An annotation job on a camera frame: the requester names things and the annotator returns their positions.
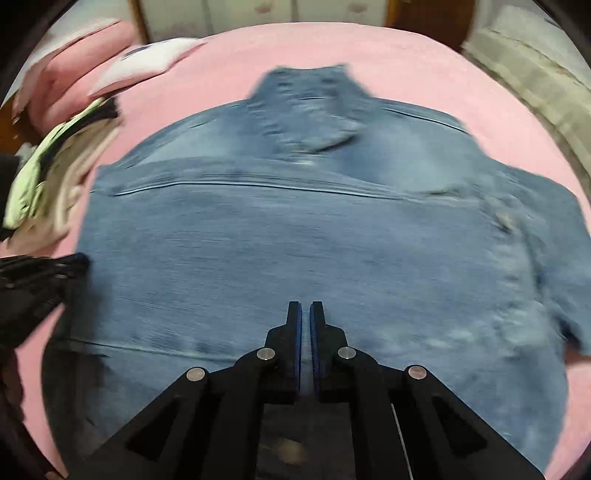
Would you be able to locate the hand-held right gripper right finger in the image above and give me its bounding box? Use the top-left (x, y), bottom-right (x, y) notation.
top-left (309, 301), bottom-right (546, 480)

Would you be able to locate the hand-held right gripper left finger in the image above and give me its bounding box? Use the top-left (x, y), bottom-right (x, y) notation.
top-left (68, 301), bottom-right (304, 480)

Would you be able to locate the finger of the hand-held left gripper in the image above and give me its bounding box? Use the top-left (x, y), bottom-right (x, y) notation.
top-left (0, 252), bottom-right (90, 296)

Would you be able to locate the blue denim jacket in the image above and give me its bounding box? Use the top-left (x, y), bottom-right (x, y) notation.
top-left (41, 65), bottom-right (591, 480)

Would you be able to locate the light green folded garment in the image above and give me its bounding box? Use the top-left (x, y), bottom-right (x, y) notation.
top-left (2, 97), bottom-right (109, 232)

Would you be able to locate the cream knit folded garment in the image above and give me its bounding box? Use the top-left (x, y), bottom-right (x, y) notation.
top-left (9, 124), bottom-right (121, 252)

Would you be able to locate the black folded garment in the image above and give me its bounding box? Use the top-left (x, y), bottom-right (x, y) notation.
top-left (37, 96), bottom-right (122, 171)

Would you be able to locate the pink quilted pillow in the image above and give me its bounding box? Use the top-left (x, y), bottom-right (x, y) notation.
top-left (14, 18), bottom-right (139, 134)

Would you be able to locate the white and pink pillow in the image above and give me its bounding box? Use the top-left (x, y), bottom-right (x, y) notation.
top-left (88, 37), bottom-right (208, 97)

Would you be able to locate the pink bed sheet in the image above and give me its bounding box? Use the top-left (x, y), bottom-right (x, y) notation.
top-left (14, 23), bottom-right (591, 480)

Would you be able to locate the white cabinet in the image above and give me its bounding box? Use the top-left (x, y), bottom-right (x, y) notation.
top-left (139, 0), bottom-right (391, 42)

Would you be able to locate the beige folded blanket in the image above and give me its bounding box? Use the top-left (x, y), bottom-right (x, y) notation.
top-left (462, 18), bottom-right (591, 162)

